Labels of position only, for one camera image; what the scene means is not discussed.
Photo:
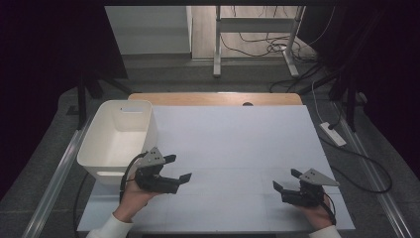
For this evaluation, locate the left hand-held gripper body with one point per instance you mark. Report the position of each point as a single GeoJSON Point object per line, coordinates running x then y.
{"type": "Point", "coordinates": [152, 177]}

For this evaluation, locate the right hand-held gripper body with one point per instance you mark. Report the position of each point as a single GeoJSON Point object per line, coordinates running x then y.
{"type": "Point", "coordinates": [308, 194]}

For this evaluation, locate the white plastic bin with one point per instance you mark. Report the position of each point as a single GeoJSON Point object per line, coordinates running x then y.
{"type": "Point", "coordinates": [115, 145]}

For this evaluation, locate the person's right hand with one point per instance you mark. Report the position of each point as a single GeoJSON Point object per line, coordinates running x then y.
{"type": "Point", "coordinates": [315, 217]}

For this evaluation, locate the person's left hand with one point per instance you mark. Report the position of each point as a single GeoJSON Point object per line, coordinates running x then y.
{"type": "Point", "coordinates": [135, 202]}

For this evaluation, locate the white power strip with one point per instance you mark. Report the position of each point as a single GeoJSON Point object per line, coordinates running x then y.
{"type": "Point", "coordinates": [333, 134]}

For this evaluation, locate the black metal stand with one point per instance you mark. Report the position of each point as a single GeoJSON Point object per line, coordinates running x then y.
{"type": "Point", "coordinates": [350, 105]}

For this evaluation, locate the black tripod stand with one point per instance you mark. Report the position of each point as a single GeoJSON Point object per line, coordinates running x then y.
{"type": "Point", "coordinates": [82, 99]}

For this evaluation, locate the white cabinet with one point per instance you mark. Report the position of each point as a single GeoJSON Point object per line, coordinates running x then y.
{"type": "Point", "coordinates": [148, 29]}

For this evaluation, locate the black curtain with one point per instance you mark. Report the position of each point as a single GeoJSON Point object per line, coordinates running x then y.
{"type": "Point", "coordinates": [39, 66]}
{"type": "Point", "coordinates": [389, 66]}

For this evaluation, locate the aluminium rail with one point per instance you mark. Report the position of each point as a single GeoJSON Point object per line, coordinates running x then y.
{"type": "Point", "coordinates": [56, 185]}
{"type": "Point", "coordinates": [379, 191]}

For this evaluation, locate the white metal desk frame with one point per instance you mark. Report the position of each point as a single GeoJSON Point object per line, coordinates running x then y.
{"type": "Point", "coordinates": [217, 49]}

